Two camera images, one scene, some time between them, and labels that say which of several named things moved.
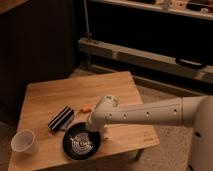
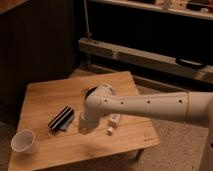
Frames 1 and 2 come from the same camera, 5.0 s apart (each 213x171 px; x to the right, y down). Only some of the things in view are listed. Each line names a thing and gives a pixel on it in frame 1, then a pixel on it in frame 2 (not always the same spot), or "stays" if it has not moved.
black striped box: (60, 118) stays
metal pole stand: (88, 35) stays
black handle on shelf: (191, 63) stays
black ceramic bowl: (81, 142) → (90, 92)
